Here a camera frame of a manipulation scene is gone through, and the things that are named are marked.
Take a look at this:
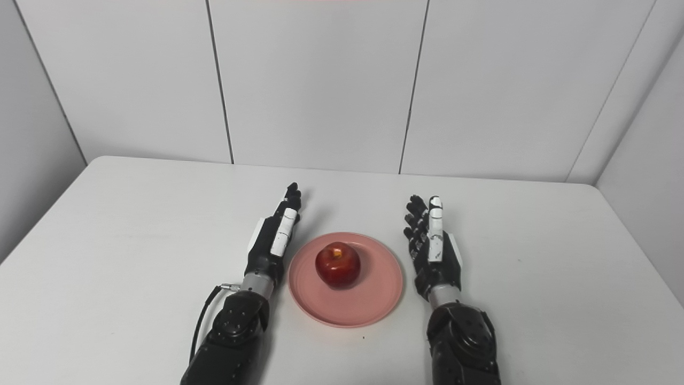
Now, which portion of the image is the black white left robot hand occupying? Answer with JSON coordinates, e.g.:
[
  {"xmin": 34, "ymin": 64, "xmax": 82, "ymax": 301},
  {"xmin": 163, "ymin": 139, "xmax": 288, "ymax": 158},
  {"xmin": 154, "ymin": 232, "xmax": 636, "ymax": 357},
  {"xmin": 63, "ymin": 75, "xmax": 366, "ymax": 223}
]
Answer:
[{"xmin": 244, "ymin": 182, "xmax": 302, "ymax": 284}]

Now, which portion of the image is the red apple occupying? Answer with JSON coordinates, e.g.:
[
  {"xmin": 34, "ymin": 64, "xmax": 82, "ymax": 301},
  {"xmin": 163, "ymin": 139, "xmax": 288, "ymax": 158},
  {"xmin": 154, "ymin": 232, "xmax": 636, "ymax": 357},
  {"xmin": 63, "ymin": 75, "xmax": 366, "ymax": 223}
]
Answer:
[{"xmin": 315, "ymin": 242, "xmax": 361, "ymax": 290}]

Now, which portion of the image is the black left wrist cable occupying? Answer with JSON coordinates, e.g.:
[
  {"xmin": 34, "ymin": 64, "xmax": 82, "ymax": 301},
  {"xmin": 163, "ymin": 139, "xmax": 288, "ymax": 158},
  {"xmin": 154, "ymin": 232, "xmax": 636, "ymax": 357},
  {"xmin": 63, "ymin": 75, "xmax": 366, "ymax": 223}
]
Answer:
[{"xmin": 189, "ymin": 283, "xmax": 241, "ymax": 364}]

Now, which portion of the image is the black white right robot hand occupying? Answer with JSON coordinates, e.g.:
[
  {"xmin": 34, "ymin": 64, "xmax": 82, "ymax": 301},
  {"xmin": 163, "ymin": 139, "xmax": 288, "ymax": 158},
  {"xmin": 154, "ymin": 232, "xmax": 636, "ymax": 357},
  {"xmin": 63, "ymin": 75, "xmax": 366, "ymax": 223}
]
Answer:
[{"xmin": 402, "ymin": 195, "xmax": 463, "ymax": 301}]

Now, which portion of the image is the pink plastic plate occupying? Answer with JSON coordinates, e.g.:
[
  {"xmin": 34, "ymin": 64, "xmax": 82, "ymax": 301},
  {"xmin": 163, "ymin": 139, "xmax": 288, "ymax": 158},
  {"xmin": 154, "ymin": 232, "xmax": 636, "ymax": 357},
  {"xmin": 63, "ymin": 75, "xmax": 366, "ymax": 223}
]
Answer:
[{"xmin": 287, "ymin": 232, "xmax": 404, "ymax": 328}]

